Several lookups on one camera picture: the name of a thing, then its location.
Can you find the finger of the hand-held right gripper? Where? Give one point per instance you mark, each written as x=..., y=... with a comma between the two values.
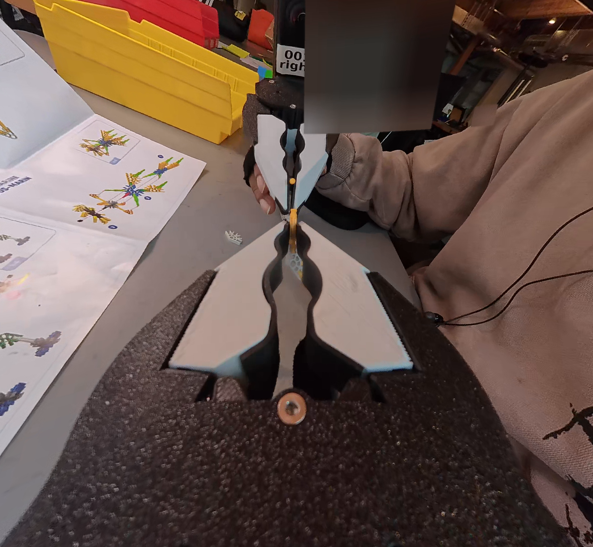
x=315, y=158
x=271, y=153

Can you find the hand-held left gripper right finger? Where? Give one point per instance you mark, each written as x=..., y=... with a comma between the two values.
x=361, y=325

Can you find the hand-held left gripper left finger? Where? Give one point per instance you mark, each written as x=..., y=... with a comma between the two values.
x=222, y=325

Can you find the person's right forearm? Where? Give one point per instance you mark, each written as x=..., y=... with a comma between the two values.
x=389, y=181

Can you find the person in beige sweatshirt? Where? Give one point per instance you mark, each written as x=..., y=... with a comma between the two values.
x=528, y=232

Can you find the yellow plastic bin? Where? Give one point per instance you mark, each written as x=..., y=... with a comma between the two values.
x=139, y=75

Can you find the grey desk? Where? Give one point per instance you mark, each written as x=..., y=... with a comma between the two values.
x=195, y=232

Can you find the printed instruction sheet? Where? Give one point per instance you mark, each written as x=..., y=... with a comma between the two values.
x=56, y=195

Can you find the orange box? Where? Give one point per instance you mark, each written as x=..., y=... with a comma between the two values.
x=260, y=28

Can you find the person's right hand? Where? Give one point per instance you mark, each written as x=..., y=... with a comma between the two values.
x=261, y=195

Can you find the small grey toy connector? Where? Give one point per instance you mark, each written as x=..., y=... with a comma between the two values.
x=234, y=237

